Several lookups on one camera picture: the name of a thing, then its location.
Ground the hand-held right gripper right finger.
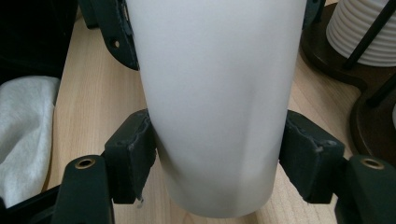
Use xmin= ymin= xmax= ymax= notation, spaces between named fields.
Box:
xmin=278 ymin=109 xmax=346 ymax=205

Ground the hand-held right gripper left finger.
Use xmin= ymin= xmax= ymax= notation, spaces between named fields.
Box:
xmin=103 ymin=108 xmax=158 ymax=205

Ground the frosted white plastic cup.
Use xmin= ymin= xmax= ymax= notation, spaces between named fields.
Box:
xmin=125 ymin=0 xmax=308 ymax=218

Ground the white cloth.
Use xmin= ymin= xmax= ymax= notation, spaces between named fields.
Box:
xmin=0 ymin=75 xmax=61 ymax=209

